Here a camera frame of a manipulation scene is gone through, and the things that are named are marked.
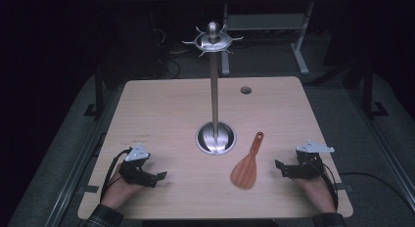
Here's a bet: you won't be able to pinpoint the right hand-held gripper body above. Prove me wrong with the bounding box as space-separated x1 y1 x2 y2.
284 140 336 180

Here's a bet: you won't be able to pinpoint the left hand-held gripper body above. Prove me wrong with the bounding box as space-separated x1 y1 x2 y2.
117 143 159 189

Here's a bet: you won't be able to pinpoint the person's left hand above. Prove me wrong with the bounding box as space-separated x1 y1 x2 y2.
101 162 145 210

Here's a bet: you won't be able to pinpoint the person's right hand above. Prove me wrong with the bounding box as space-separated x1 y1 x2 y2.
297 174 338 213

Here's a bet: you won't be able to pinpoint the wooden rice spatula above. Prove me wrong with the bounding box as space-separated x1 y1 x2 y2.
230 131 264 191

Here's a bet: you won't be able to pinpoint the black metal stand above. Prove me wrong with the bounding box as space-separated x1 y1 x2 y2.
361 59 390 119

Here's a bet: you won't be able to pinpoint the steel utensil rack stand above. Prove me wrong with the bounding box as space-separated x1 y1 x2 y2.
181 21 245 156

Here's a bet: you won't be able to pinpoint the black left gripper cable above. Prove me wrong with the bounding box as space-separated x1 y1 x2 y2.
99 147 133 203

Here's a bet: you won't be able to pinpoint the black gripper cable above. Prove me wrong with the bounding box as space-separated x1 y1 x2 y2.
312 161 341 209
99 147 133 203

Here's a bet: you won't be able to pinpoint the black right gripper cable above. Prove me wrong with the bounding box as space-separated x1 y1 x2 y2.
312 161 341 209

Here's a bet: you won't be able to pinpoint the grey metal floor rail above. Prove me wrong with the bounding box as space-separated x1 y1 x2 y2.
43 86 122 227
346 88 415 205

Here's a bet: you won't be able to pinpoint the black floor cables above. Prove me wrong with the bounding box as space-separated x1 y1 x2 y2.
152 25 190 80

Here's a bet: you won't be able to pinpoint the white metal desk frame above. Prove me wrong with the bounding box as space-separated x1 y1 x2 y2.
220 1 316 77

